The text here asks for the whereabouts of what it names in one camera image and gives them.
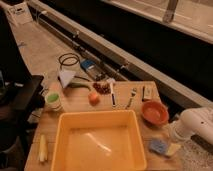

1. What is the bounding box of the coiled black cable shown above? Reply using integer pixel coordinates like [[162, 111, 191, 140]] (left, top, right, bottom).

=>
[[58, 52, 81, 70]]

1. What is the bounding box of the silver fork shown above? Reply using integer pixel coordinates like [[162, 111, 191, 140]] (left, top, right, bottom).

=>
[[125, 88, 137, 109]]

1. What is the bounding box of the blue electronic box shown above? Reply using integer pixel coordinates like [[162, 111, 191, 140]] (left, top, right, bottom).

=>
[[80, 59, 105, 81]]

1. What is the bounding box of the small wooden block toy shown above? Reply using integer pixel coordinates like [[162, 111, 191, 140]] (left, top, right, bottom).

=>
[[142, 86, 152, 101]]

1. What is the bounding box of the yellow plastic tray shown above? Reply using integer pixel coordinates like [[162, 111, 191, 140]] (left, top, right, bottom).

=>
[[51, 110, 147, 171]]

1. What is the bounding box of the orange bowl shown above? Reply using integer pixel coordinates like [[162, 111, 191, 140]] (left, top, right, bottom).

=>
[[141, 101, 169, 125]]

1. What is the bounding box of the green cucumber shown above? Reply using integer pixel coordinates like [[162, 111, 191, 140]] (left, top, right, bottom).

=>
[[68, 82, 91, 91]]

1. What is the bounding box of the orange fruit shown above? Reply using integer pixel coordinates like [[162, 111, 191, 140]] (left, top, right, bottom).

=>
[[88, 92, 100, 106]]

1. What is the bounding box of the cup with green lid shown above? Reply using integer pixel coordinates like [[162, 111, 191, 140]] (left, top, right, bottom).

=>
[[45, 91, 62, 111]]

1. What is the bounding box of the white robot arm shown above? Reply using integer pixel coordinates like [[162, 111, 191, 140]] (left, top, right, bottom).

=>
[[165, 107, 213, 157]]

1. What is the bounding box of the yellow corn cob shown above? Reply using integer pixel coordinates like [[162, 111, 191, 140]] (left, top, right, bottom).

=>
[[39, 134, 48, 162]]

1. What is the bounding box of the white paper sign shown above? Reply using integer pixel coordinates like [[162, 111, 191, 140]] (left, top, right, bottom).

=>
[[7, 2, 33, 26]]

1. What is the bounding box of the metal floor rail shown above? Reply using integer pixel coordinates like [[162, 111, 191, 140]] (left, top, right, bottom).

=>
[[29, 0, 213, 109]]

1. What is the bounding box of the white handled knife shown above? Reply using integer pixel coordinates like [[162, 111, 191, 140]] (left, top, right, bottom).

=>
[[110, 82, 116, 107]]

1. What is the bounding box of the bunch of red grapes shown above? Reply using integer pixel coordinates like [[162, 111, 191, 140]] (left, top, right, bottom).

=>
[[93, 82, 111, 95]]

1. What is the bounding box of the blue sponge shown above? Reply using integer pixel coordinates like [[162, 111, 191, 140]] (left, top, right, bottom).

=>
[[149, 139, 168, 155]]

